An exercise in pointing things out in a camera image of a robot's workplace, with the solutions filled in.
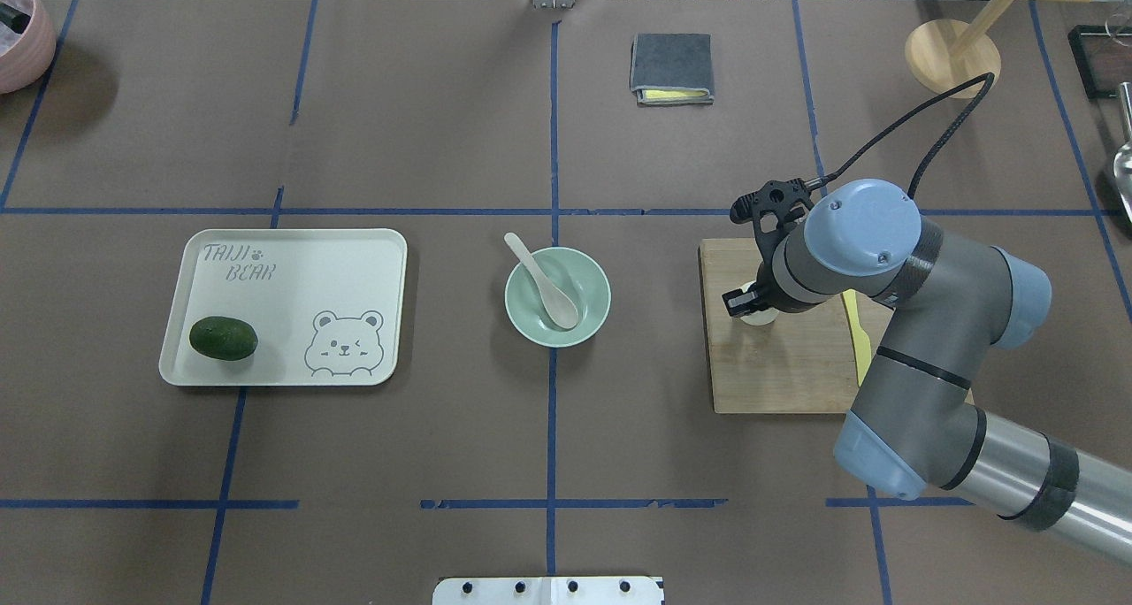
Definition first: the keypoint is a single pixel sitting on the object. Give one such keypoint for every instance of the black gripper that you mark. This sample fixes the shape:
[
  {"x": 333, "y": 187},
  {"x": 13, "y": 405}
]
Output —
[{"x": 759, "y": 294}]

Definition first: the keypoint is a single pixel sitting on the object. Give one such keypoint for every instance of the white steamed bun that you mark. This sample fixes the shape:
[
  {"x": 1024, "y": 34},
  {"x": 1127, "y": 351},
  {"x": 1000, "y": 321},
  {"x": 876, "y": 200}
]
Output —
[{"x": 761, "y": 317}]

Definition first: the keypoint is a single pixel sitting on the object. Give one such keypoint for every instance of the white ceramic soup spoon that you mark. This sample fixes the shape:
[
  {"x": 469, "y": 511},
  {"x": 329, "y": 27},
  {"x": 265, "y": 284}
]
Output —
[{"x": 555, "y": 302}]

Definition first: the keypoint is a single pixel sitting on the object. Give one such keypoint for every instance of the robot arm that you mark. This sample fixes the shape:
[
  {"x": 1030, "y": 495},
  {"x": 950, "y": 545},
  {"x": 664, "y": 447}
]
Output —
[{"x": 951, "y": 299}]

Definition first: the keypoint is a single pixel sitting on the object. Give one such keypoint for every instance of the light green bowl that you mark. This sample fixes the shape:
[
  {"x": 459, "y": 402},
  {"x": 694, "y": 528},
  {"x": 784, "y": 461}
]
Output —
[{"x": 579, "y": 277}]

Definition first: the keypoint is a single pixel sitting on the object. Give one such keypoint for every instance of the pink mixing bowl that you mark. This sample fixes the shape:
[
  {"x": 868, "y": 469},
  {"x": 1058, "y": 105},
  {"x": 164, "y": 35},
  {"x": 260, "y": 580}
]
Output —
[{"x": 27, "y": 56}]

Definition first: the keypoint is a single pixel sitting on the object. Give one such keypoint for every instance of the bamboo cutting board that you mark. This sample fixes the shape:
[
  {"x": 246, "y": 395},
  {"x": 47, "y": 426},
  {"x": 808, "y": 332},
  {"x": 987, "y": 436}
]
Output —
[{"x": 801, "y": 363}]

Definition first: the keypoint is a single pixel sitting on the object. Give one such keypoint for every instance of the yellow plastic knife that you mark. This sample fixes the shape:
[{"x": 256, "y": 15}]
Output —
[{"x": 861, "y": 343}]

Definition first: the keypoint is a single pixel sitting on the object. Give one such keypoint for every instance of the grey folded cloth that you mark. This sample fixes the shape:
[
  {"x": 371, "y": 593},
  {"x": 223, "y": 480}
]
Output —
[{"x": 672, "y": 69}]

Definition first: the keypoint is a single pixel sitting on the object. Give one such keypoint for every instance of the wooden mug tree stand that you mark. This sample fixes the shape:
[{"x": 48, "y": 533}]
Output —
[{"x": 944, "y": 52}]

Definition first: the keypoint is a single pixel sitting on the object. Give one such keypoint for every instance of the white bear serving tray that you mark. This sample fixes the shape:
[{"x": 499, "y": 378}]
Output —
[{"x": 326, "y": 305}]

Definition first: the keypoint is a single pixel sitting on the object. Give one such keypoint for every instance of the dark tray with glasses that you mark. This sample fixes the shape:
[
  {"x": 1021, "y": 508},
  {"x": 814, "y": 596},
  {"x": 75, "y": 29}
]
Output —
[{"x": 1103, "y": 58}]

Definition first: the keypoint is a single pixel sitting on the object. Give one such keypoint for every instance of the dark green avocado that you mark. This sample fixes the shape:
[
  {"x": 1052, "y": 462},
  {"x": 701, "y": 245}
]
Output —
[{"x": 225, "y": 339}]

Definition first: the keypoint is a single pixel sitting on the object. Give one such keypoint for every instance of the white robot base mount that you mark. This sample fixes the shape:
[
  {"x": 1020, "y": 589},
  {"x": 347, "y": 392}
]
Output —
[{"x": 551, "y": 590}]

